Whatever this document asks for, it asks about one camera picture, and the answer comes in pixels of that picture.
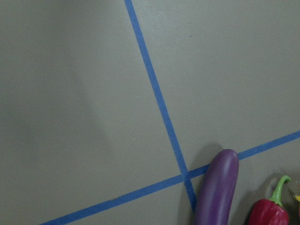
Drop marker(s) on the red yellow pomegranate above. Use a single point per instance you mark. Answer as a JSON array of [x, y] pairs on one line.
[[297, 196]]

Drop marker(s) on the purple eggplant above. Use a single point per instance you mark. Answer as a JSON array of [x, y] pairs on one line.
[[217, 190]]

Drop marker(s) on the red chili pepper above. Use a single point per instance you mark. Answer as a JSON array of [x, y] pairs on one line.
[[270, 211]]

